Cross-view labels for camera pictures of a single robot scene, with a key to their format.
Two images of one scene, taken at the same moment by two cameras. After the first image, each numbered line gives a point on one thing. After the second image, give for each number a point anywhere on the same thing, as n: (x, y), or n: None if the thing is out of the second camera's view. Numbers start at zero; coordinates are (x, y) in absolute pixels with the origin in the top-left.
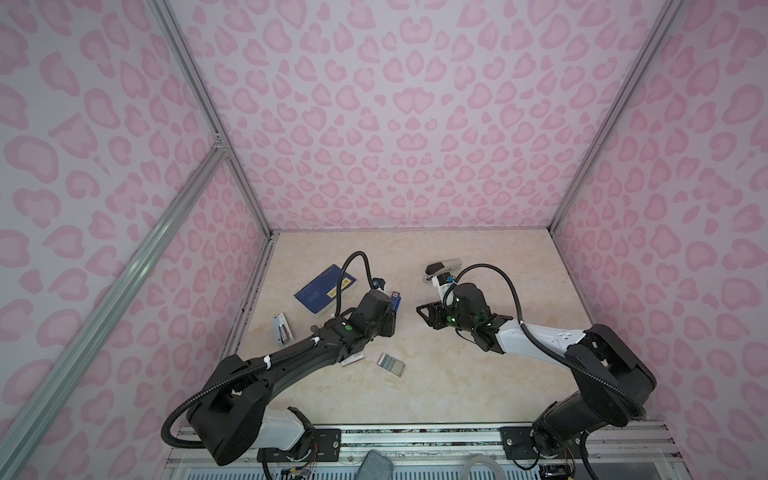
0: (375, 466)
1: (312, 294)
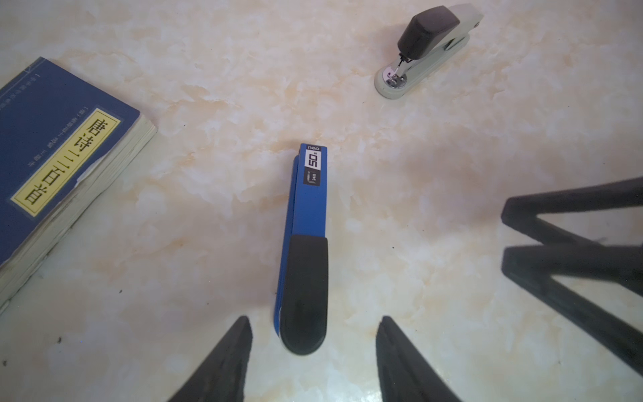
0: None
1: (59, 136)
